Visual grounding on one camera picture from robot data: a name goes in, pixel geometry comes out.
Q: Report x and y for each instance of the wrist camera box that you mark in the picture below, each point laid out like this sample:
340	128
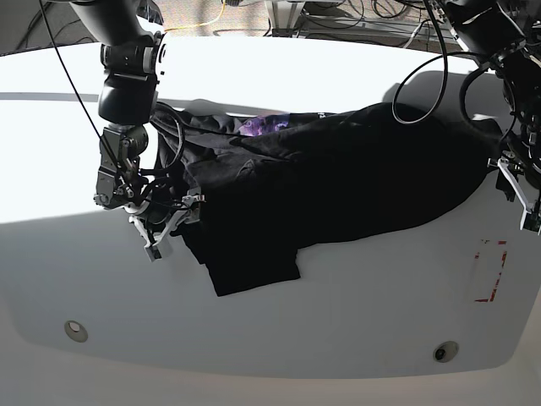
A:
530	221
159	250

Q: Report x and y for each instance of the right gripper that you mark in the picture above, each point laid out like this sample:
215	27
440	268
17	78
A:
155	221

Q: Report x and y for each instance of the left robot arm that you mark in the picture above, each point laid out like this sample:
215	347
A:
486	32

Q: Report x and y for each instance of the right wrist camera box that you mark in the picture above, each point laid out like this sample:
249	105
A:
159	250

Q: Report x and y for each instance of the table grommet hole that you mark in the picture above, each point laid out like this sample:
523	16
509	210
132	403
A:
75	331
446	352

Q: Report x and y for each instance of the left table grommet hole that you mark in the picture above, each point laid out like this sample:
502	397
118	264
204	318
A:
75	331

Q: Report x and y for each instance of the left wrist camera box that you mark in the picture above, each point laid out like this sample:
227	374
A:
530	221

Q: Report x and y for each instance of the black printed t-shirt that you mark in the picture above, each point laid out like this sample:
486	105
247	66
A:
276	184

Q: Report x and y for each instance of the red tape rectangle marking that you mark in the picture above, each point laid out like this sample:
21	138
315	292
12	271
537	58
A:
488	266

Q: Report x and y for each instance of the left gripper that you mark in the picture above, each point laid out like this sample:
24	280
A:
508	182

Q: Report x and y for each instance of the right table grommet hole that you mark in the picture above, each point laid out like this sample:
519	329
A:
446	352

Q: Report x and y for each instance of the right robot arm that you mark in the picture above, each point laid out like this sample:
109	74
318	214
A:
128	101

